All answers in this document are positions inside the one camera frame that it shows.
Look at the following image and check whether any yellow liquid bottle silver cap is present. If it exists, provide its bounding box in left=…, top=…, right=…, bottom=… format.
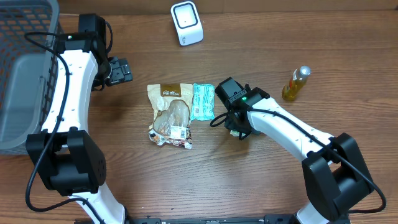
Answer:
left=281, top=65, right=311, bottom=101

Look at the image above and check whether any teal white tissue packet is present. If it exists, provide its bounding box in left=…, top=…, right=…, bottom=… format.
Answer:
left=230, top=130, right=239, bottom=137

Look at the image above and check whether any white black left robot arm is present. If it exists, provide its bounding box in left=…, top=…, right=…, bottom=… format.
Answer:
left=25, top=14, right=133, bottom=223

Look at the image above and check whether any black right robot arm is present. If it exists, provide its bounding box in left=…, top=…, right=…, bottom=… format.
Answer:
left=215, top=78, right=374, bottom=223

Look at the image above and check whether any white barcode scanner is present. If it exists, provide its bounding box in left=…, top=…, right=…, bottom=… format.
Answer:
left=170, top=1, right=203, bottom=46

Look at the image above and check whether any grey plastic mesh basket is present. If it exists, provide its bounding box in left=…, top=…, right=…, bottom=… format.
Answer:
left=1, top=0, right=63, bottom=155

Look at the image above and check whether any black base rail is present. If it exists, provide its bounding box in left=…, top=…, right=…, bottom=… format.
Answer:
left=125, top=215, right=299, bottom=224

